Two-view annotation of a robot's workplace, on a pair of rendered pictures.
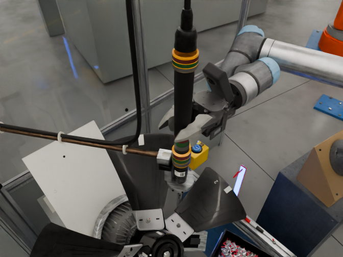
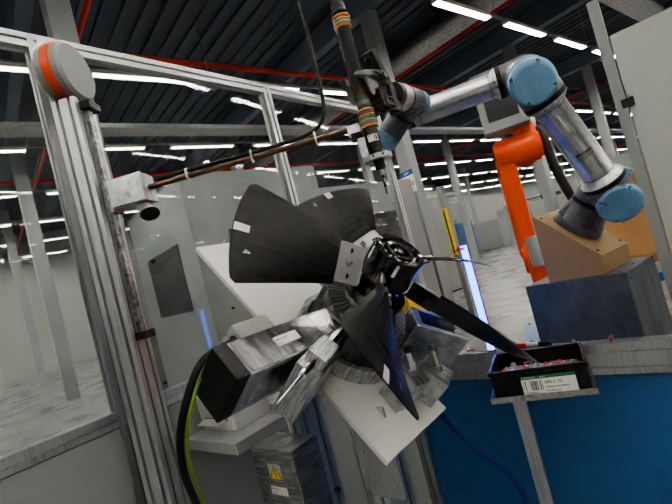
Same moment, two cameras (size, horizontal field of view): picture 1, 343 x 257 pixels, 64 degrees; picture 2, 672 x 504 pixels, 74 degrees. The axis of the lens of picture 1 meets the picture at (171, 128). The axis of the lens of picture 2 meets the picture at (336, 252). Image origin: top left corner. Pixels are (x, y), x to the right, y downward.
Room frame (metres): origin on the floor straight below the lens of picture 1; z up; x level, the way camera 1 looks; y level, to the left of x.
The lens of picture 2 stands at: (-0.64, 0.28, 1.22)
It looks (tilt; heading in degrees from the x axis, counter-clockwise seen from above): 2 degrees up; 352
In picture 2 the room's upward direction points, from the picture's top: 15 degrees counter-clockwise
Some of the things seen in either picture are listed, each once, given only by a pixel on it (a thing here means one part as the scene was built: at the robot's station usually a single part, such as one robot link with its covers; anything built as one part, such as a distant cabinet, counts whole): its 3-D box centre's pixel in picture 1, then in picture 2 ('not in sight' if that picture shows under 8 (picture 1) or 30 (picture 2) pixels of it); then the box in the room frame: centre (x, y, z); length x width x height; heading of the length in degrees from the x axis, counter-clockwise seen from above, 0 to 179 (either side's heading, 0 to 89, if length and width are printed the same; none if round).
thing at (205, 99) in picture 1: (216, 107); (383, 95); (0.47, -0.10, 1.63); 0.12 x 0.08 x 0.09; 133
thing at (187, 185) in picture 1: (176, 169); (369, 142); (0.40, -0.01, 1.50); 0.09 x 0.07 x 0.10; 78
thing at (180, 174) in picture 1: (182, 123); (357, 80); (0.40, -0.02, 1.65); 0.04 x 0.04 x 0.46
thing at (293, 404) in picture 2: not in sight; (306, 380); (0.21, 0.28, 1.03); 0.15 x 0.10 x 0.14; 43
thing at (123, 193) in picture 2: not in sight; (130, 192); (0.53, 0.59, 1.54); 0.10 x 0.07 x 0.08; 78
